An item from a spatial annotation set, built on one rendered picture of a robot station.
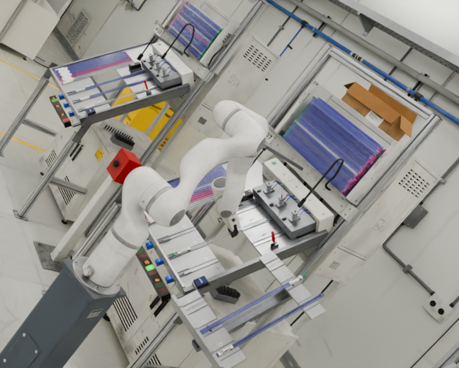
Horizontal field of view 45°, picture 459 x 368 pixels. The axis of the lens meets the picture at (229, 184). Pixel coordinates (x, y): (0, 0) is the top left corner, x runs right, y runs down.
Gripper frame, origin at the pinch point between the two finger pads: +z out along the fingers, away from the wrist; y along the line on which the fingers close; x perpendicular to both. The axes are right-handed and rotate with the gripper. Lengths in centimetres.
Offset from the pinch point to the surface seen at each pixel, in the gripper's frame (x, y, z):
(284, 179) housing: -36.5, 13.1, -0.6
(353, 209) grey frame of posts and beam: -48, -25, -4
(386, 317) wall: -89, -6, 148
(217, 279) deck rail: 18.3, -21.1, -2.9
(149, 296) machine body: 45, 22, 41
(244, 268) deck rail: 6.0, -21.0, -0.6
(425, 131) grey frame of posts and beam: -86, -24, -28
